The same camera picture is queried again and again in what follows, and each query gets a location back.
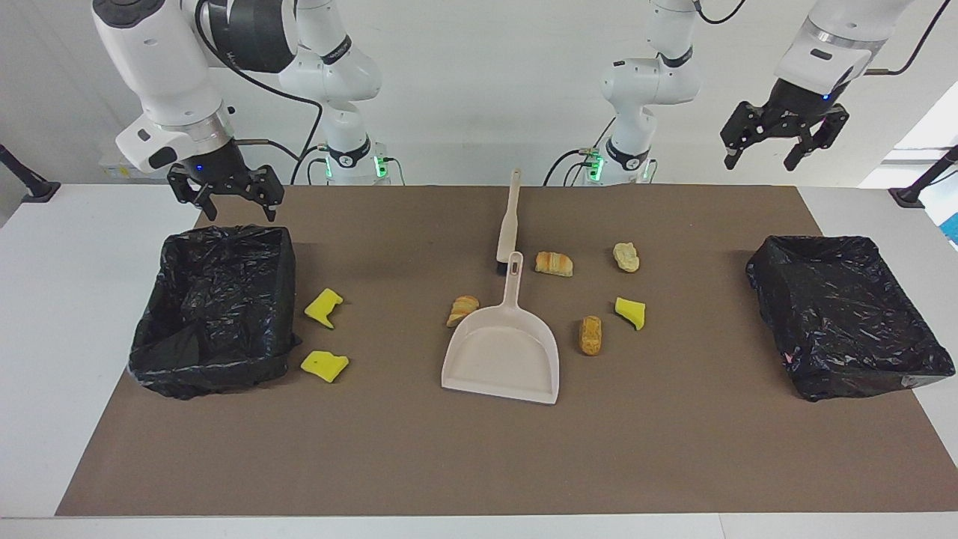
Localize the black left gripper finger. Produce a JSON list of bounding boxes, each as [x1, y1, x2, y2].
[[782, 105, 850, 172], [720, 101, 775, 170]]

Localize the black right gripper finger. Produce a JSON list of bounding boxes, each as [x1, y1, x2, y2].
[[166, 165, 219, 222], [241, 165, 286, 224]]

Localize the notched yellow sponge piece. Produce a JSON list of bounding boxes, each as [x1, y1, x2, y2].
[[304, 288, 345, 331]]

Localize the yellow sponge piece dark dot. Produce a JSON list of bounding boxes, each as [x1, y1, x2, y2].
[[300, 350, 350, 384]]

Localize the yellow sponge piece green back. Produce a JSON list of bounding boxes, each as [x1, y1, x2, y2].
[[614, 296, 647, 331]]

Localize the golden croissant piece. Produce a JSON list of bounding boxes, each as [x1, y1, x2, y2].
[[534, 251, 575, 278], [446, 295, 480, 329]]

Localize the beige hand brush black bristles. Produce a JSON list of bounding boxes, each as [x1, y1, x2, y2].
[[495, 168, 523, 275]]

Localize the brown oval bread roll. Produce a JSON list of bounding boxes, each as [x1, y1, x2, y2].
[[579, 315, 604, 357]]

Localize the beige plastic dustpan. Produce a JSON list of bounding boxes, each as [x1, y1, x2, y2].
[[441, 252, 561, 406]]

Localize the black bag lined bin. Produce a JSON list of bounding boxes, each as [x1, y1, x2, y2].
[[129, 225, 302, 400]]

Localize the black bag bin pink mark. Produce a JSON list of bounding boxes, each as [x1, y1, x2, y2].
[[746, 235, 957, 403]]

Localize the white cardboard box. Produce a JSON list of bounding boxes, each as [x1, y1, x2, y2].
[[99, 153, 154, 182]]

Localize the brown table mat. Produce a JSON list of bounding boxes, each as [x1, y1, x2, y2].
[[56, 185, 958, 517]]

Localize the black base cable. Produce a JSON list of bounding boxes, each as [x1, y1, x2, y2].
[[290, 144, 332, 186], [543, 116, 618, 186]]

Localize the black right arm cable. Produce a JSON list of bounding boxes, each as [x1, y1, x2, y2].
[[193, 0, 324, 184]]

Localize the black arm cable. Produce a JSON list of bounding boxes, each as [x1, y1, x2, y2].
[[692, 0, 951, 76], [193, 0, 324, 184]]

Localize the black camera stand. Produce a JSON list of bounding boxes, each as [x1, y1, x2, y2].
[[888, 144, 958, 209], [0, 144, 61, 204]]

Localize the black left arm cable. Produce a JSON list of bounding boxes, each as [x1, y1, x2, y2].
[[692, 0, 951, 76]]

